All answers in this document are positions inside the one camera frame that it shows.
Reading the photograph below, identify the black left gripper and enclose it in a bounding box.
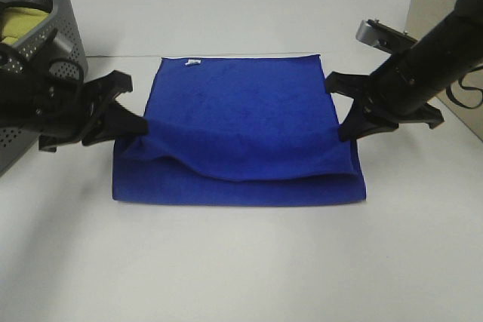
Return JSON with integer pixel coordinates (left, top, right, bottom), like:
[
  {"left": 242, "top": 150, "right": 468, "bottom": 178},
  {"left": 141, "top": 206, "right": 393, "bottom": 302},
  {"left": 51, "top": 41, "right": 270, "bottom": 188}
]
[{"left": 23, "top": 58, "right": 149, "bottom": 152}]

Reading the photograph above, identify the blue microfibre towel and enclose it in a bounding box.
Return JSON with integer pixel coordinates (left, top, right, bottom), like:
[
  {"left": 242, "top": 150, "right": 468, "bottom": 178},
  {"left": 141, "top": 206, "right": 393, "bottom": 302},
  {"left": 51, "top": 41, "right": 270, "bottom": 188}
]
[{"left": 112, "top": 55, "right": 367, "bottom": 207}]

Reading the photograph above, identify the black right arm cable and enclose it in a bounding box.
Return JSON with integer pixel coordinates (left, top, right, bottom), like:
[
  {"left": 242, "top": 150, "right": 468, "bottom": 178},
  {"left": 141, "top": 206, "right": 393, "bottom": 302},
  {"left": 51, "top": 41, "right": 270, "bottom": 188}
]
[{"left": 447, "top": 69, "right": 483, "bottom": 109}]

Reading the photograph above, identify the yellow-green towel in basket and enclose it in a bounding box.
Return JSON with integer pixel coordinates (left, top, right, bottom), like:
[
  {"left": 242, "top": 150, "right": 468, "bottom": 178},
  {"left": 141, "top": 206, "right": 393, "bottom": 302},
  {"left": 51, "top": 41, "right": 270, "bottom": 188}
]
[{"left": 1, "top": 7, "right": 49, "bottom": 45}]

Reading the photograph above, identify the grey perforated plastic basket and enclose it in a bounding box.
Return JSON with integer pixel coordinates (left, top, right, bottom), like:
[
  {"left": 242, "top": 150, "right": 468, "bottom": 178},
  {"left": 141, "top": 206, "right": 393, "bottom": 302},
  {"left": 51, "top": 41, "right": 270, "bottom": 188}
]
[{"left": 1, "top": 0, "right": 88, "bottom": 174}]

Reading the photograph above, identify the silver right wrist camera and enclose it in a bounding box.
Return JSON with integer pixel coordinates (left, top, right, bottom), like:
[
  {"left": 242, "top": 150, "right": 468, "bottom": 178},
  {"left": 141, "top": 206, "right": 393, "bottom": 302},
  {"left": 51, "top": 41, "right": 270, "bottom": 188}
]
[{"left": 355, "top": 19, "right": 417, "bottom": 55}]

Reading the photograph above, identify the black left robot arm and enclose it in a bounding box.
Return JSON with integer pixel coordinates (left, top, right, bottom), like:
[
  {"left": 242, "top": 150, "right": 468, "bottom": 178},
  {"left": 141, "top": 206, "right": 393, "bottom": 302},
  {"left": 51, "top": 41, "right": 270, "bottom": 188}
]
[{"left": 1, "top": 44, "right": 148, "bottom": 152}]

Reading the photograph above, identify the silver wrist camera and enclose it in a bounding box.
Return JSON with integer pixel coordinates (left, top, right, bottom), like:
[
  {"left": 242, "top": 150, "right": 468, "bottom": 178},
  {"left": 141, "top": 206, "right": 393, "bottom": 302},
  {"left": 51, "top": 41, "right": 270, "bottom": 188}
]
[
  {"left": 355, "top": 19, "right": 417, "bottom": 55},
  {"left": 45, "top": 32, "right": 74, "bottom": 59}
]

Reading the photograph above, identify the white towel label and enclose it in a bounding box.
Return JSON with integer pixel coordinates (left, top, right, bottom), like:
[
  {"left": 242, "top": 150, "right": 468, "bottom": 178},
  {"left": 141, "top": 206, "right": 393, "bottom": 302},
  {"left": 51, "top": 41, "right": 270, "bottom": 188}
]
[{"left": 185, "top": 59, "right": 202, "bottom": 66}]

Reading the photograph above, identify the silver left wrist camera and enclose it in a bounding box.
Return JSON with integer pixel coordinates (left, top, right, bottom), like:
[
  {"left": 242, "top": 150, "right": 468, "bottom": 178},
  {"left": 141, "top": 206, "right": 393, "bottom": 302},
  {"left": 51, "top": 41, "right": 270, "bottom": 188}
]
[{"left": 45, "top": 32, "right": 74, "bottom": 59}]

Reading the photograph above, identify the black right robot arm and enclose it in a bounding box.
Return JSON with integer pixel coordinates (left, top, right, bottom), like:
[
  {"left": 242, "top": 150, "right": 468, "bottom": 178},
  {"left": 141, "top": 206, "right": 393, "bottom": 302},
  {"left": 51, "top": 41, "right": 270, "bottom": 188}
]
[{"left": 325, "top": 0, "right": 482, "bottom": 141}]

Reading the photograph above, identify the beige storage box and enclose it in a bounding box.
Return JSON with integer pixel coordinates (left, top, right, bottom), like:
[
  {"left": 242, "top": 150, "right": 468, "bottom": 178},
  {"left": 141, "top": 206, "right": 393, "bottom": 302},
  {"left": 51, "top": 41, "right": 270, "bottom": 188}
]
[{"left": 405, "top": 0, "right": 482, "bottom": 138}]

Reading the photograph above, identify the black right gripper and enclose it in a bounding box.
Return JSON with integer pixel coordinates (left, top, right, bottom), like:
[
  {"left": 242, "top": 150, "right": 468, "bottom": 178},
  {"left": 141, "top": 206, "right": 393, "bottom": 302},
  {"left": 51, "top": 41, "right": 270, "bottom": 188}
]
[{"left": 325, "top": 51, "right": 444, "bottom": 142}]

